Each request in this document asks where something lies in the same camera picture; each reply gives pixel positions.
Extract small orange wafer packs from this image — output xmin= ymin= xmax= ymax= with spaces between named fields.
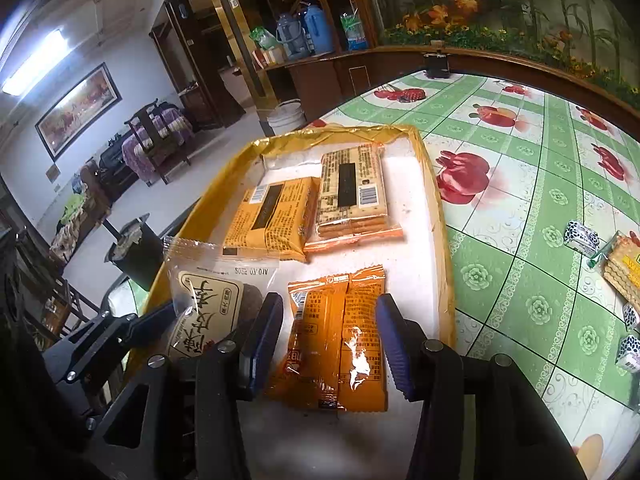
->
xmin=266 ymin=264 xmax=388 ymax=413

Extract small black jar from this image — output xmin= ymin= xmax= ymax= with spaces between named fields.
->
xmin=423 ymin=51 xmax=450 ymax=79

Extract framed wall painting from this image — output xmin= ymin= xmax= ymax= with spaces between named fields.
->
xmin=36 ymin=63 xmax=122 ymax=162

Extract white plastic bucket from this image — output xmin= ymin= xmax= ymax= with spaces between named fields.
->
xmin=267 ymin=99 xmax=307 ymax=136

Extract orange cracker pack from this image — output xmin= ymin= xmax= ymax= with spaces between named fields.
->
xmin=305 ymin=143 xmax=404 ymax=254

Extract green plastic bag on shelf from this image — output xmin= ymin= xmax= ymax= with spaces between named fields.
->
xmin=250 ymin=26 xmax=280 ymax=51

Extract yellow white tray box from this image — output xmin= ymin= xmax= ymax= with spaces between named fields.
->
xmin=181 ymin=125 xmax=456 ymax=479

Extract orange snack bag with barcode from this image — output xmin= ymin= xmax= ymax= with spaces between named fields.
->
xmin=222 ymin=177 xmax=320 ymax=262

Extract blue thermos jug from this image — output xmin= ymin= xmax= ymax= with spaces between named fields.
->
xmin=302 ymin=4 xmax=334 ymax=55

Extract grey thermos jug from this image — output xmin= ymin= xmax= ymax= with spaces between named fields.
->
xmin=276 ymin=13 xmax=310 ymax=61

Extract green yellow cracker pack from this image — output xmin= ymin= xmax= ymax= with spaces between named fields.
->
xmin=588 ymin=231 xmax=640 ymax=309

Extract floral aquarium display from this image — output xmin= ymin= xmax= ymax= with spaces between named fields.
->
xmin=371 ymin=0 xmax=639 ymax=107

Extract white clear snack bag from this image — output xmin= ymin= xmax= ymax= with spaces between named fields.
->
xmin=164 ymin=236 xmax=279 ymax=362

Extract wooden chair with cloth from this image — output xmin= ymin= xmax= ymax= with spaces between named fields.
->
xmin=122 ymin=100 xmax=194 ymax=186

